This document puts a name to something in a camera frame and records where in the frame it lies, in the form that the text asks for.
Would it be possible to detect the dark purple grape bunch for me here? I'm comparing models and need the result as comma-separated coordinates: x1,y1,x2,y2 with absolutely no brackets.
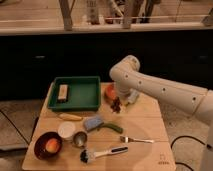
111,97,121,113

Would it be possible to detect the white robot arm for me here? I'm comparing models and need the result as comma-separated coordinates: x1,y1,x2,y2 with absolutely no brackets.
109,55,213,171

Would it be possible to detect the green plastic tray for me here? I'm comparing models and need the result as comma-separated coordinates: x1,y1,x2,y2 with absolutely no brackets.
47,76,101,111

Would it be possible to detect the wooden block in tray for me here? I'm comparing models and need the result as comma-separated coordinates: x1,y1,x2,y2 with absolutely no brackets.
57,84,68,102

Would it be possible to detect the blue sponge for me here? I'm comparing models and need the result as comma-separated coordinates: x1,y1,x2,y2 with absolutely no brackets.
83,115,103,132

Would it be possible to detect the wooden table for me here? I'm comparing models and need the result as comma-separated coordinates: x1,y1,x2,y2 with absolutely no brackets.
22,83,176,171

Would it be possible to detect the silver fork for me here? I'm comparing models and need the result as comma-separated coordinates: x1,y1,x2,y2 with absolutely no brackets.
120,136,154,143

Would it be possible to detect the metal cup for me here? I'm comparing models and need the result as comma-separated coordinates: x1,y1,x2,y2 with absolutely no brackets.
73,131,87,148

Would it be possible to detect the dark bowl with orange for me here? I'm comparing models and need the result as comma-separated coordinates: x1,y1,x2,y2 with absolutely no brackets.
34,132,62,160

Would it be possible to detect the black cable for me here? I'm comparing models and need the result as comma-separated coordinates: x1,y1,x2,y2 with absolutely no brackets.
170,134,209,171

